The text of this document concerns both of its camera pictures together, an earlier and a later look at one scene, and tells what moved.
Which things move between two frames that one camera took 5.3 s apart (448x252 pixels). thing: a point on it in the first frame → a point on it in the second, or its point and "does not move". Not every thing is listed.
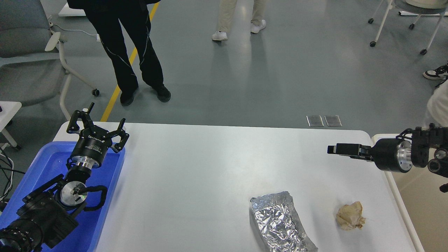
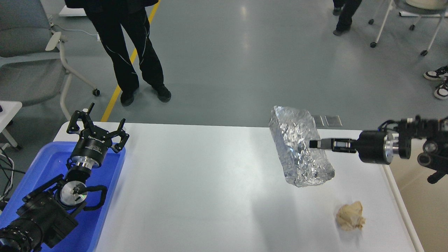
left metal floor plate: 315,120 does not move
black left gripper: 92,147 does not move
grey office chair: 32,67 does not move
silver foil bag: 282,230 → 291,129
